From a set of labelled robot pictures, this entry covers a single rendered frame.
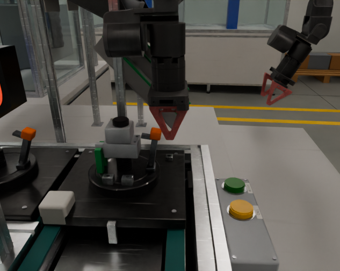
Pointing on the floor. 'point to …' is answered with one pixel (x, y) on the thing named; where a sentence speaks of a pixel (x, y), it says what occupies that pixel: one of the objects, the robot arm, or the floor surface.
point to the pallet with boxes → (325, 66)
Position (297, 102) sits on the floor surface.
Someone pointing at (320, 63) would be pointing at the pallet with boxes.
